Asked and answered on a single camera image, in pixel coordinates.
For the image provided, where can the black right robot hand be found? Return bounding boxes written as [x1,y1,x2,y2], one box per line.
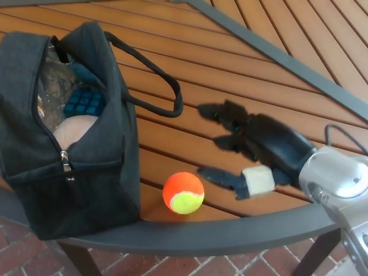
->
[197,99,316,201]

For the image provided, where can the orange and yellow tennis ball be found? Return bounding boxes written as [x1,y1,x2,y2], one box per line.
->
[162,171,205,215]

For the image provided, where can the blue rubik cube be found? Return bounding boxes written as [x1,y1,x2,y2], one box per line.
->
[63,90,106,118]

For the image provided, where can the white round soft toy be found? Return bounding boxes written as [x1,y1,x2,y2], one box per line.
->
[53,116,98,145]

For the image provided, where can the dark grey insulated lunch bag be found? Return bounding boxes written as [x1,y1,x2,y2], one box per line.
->
[0,22,184,242]

